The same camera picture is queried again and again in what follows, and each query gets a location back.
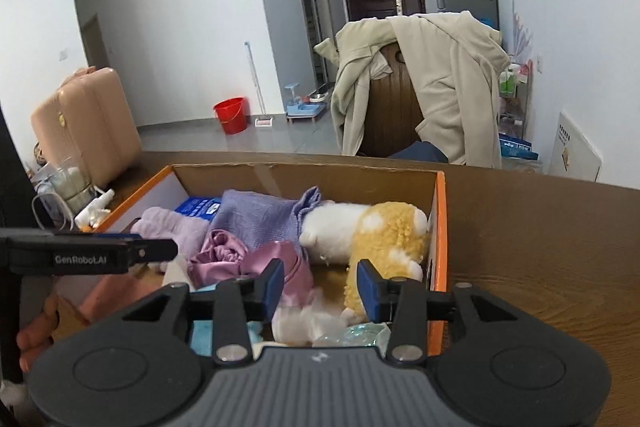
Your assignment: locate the white yellow plush toy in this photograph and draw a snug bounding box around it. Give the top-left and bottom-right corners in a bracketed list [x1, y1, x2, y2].
[298, 202, 430, 325]

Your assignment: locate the light purple towel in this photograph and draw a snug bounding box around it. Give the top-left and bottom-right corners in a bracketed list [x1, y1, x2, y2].
[131, 207, 209, 259]

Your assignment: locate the blue pet feeder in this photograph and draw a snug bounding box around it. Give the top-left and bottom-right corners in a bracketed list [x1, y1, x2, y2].
[284, 82, 328, 122]

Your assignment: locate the person's left hand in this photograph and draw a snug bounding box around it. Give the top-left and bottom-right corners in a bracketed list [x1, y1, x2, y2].
[16, 272, 162, 373]

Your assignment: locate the clear plastic bagged puff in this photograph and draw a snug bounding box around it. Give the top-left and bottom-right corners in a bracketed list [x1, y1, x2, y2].
[271, 289, 390, 355]

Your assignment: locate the white mop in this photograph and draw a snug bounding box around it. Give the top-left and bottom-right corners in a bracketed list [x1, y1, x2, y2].
[244, 41, 273, 129]

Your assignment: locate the black paper bag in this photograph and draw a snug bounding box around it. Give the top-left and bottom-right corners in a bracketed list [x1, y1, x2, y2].
[0, 117, 36, 228]

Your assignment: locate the red bucket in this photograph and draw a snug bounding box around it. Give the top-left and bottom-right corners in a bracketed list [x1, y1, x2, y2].
[213, 96, 247, 135]

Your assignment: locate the clear bag with cables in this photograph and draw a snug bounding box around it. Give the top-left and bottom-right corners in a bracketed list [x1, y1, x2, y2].
[32, 161, 96, 231]

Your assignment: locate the red cardboard box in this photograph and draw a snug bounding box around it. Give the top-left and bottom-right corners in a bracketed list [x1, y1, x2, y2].
[100, 162, 448, 346]

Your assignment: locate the pink satin pouch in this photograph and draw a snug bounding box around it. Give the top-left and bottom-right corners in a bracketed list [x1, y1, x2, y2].
[186, 230, 314, 306]

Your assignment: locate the pink suitcase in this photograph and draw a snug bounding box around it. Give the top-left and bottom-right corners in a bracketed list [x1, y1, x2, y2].
[30, 67, 142, 187]

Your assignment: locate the white flat board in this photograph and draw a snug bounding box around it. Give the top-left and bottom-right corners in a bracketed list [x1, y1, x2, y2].
[548, 110, 602, 182]

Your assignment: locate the wooden chair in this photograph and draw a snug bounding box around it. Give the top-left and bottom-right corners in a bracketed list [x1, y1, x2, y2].
[358, 43, 449, 164]

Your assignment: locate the beige coat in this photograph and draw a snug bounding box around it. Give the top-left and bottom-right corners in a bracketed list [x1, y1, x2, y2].
[314, 11, 511, 168]

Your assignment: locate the lavender fabric pouch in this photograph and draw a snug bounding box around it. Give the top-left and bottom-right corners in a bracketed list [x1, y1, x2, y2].
[209, 186, 321, 260]

